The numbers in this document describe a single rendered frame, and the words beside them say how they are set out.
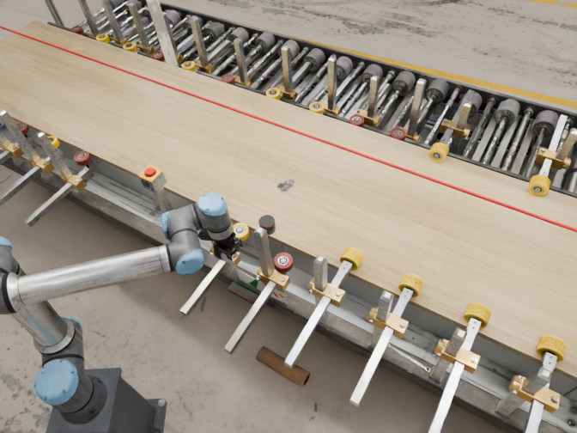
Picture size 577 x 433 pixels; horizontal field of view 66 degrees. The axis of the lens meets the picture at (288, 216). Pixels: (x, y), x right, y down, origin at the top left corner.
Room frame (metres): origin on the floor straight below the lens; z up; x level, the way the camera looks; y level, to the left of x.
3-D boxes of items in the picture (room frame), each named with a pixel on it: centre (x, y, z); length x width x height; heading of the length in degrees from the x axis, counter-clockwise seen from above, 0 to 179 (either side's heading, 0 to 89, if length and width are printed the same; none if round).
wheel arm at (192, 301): (1.01, 0.34, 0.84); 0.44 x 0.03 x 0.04; 144
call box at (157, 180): (1.26, 0.52, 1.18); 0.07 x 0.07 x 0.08; 54
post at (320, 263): (0.81, -0.09, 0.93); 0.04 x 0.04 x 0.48; 54
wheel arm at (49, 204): (1.59, 1.15, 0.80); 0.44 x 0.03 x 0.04; 144
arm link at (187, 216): (0.92, 0.36, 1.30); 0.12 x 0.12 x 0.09; 14
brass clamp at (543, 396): (0.36, -0.72, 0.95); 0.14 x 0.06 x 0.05; 54
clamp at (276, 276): (0.95, 0.09, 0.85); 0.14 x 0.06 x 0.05; 54
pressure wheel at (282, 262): (0.99, 0.04, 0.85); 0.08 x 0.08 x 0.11
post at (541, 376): (0.38, -0.70, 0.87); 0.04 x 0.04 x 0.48; 54
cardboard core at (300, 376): (0.85, 0.12, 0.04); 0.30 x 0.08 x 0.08; 54
